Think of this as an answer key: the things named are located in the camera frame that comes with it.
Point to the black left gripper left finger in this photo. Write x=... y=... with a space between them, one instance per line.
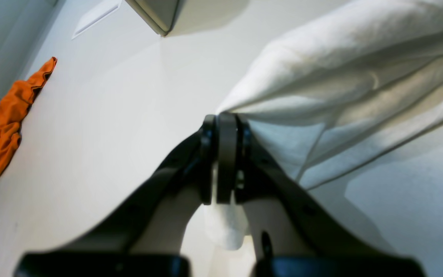
x=142 y=237

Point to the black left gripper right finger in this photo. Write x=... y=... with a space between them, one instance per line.
x=293 y=234

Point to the white t-shirt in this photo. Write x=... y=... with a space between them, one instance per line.
x=340 y=91

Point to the orange cloth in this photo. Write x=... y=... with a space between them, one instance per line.
x=14 y=108

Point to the beige cardboard box right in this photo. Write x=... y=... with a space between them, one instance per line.
x=160 y=15

